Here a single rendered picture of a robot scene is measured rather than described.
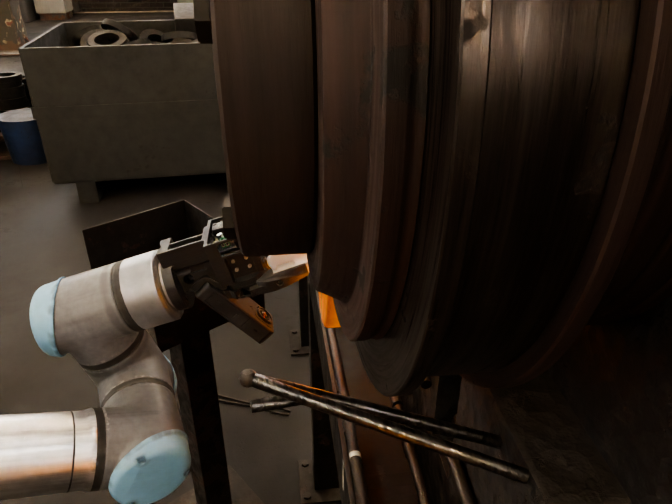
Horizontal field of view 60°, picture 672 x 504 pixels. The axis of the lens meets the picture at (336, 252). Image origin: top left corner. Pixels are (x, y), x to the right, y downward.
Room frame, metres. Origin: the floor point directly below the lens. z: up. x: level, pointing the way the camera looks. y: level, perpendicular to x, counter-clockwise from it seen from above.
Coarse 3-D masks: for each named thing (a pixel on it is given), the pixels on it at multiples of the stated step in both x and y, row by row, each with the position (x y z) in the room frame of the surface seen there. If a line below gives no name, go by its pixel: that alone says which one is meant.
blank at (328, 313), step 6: (324, 294) 0.58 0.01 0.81; (324, 300) 0.58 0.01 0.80; (330, 300) 0.54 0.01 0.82; (324, 306) 0.57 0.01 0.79; (330, 306) 0.54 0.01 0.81; (324, 312) 0.57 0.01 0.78; (330, 312) 0.54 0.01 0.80; (324, 318) 0.57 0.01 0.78; (330, 318) 0.55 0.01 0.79; (336, 318) 0.55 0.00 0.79; (324, 324) 0.57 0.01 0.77; (330, 324) 0.56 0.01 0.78; (336, 324) 0.56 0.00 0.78
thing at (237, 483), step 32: (128, 224) 0.97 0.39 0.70; (160, 224) 1.01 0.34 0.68; (192, 224) 1.03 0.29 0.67; (96, 256) 0.92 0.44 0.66; (128, 256) 0.96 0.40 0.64; (192, 320) 0.76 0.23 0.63; (224, 320) 0.80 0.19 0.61; (192, 352) 0.84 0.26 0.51; (192, 384) 0.83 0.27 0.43; (192, 416) 0.83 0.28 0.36; (192, 448) 0.85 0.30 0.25; (224, 448) 0.86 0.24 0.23; (224, 480) 0.86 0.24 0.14
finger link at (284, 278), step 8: (304, 264) 0.59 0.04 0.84; (272, 272) 0.58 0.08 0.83; (280, 272) 0.58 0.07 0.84; (288, 272) 0.58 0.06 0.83; (296, 272) 0.58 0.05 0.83; (304, 272) 0.58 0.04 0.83; (264, 280) 0.57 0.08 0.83; (272, 280) 0.57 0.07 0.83; (280, 280) 0.58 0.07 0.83; (288, 280) 0.57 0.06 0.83; (296, 280) 0.58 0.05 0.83; (248, 288) 0.58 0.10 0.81; (256, 288) 0.57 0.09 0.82; (264, 288) 0.57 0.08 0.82; (272, 288) 0.57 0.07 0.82; (280, 288) 0.57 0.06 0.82
